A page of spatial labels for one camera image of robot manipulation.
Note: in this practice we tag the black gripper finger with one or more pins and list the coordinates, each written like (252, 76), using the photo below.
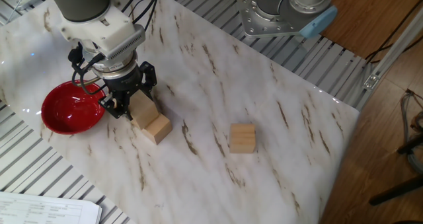
(115, 106)
(149, 77)

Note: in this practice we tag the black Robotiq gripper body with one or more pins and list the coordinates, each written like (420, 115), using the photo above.
(124, 82)

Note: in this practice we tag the light wooden cube block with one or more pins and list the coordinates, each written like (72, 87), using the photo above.
(143, 110)
(243, 138)
(158, 129)
(136, 124)

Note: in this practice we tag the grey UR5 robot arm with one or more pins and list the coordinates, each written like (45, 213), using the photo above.
(82, 2)

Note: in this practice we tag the white printed paper stack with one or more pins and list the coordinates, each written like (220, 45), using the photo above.
(39, 210)

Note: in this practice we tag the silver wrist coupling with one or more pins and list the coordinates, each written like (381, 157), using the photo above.
(112, 67)

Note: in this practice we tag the red glossy bowl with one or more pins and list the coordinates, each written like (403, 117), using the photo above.
(66, 113)

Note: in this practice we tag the white marble pattern board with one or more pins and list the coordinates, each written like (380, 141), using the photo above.
(231, 85)

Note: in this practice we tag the black chair base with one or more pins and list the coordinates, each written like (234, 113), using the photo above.
(396, 191)

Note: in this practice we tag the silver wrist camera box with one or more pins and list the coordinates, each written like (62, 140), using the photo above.
(127, 42)

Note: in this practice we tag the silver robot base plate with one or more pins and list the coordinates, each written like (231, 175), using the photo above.
(254, 22)

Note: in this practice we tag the aluminium frame profile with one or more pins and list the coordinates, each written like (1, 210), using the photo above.
(393, 50)

